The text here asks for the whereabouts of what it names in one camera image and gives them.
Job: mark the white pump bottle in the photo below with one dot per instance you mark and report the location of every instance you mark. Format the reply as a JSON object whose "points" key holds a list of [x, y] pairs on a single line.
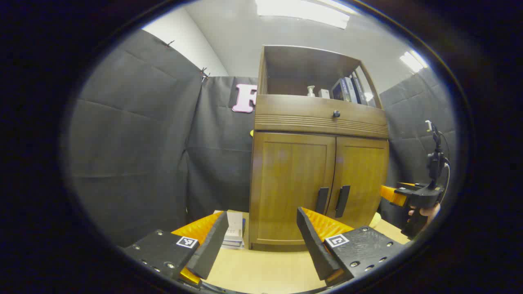
{"points": [[311, 92]]}

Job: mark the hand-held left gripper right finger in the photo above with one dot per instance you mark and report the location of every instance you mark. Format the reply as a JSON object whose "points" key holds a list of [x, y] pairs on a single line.
{"points": [[314, 245]]}

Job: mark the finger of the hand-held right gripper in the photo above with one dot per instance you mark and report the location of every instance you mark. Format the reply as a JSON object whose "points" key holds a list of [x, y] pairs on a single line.
{"points": [[392, 195]]}

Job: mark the small white box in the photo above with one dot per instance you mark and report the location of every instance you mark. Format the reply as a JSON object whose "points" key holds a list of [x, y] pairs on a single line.
{"points": [[324, 93]]}

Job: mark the wooden double-door shoe cabinet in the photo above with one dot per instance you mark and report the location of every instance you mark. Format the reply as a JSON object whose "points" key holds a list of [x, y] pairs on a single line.
{"points": [[286, 61]]}

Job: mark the wooden shoe cabinet door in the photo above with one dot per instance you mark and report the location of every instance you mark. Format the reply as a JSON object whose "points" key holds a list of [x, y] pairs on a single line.
{"points": [[286, 179], [363, 171]]}

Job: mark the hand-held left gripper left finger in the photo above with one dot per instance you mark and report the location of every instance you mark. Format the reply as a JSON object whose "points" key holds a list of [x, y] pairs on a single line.
{"points": [[210, 249]]}

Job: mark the large ceiling light panel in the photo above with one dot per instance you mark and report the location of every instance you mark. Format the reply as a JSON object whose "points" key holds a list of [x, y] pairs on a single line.
{"points": [[302, 12]]}

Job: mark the small ceiling light panel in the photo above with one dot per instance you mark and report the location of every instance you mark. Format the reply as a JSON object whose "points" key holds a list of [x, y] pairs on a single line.
{"points": [[413, 61]]}

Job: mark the stack of books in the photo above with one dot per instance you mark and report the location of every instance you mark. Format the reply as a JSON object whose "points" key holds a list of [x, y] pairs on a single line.
{"points": [[234, 234]]}

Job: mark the black backdrop cloth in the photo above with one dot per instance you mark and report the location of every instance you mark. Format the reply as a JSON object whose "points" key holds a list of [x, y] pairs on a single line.
{"points": [[143, 143]]}

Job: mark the wooden cabinet drawer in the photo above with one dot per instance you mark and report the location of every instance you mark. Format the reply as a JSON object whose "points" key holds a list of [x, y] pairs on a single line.
{"points": [[294, 112]]}

